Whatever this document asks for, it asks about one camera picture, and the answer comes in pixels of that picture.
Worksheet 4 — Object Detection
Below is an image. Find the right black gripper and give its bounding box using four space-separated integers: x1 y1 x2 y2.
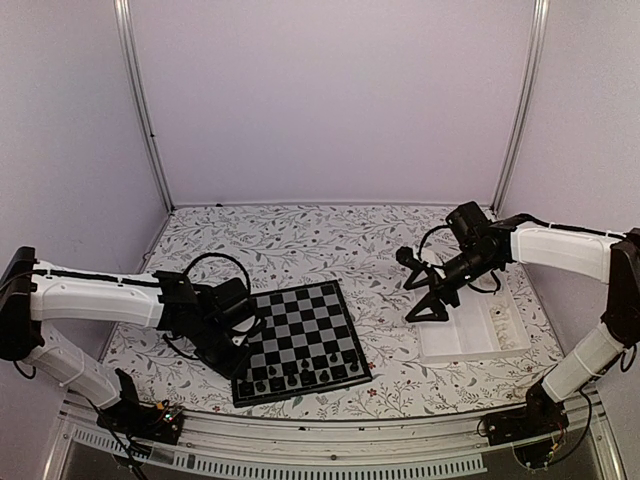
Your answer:
404 247 499 323

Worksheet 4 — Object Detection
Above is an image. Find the aluminium front rail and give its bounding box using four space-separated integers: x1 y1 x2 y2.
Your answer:
43 389 627 479

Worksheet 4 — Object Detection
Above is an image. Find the left aluminium frame post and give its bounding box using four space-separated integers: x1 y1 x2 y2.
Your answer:
113 0 174 213

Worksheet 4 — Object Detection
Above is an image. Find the black and white chessboard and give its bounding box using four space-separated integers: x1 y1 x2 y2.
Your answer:
231 280 373 408

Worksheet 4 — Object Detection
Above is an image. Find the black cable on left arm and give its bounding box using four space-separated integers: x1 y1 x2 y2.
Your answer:
179 252 251 301

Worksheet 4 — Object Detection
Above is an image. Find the black chess bishop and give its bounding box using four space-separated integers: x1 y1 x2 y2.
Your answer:
269 378 284 392

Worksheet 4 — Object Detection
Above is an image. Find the floral patterned table mat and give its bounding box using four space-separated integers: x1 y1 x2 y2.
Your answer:
103 205 561 420

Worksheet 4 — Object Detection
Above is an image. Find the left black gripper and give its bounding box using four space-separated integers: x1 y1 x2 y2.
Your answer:
190 318 254 381

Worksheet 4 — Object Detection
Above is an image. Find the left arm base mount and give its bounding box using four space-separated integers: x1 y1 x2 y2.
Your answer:
97 399 184 445

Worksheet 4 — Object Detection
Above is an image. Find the aluminium frame post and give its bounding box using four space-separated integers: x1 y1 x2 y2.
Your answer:
113 0 174 213
490 0 550 215

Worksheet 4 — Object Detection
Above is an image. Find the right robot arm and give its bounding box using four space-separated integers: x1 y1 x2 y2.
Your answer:
396 201 639 436

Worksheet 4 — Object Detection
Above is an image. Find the right aluminium frame post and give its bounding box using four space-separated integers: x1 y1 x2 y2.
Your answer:
490 0 550 215

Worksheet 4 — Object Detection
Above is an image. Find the black chess rook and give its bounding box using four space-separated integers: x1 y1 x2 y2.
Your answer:
239 381 252 394

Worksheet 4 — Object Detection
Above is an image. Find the white plastic compartment tray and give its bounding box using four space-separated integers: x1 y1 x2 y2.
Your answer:
417 272 531 364

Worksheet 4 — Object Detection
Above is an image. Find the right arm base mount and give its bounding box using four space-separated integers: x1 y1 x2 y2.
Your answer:
477 403 569 470

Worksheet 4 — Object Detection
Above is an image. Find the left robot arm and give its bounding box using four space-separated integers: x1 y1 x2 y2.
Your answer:
1 246 264 434

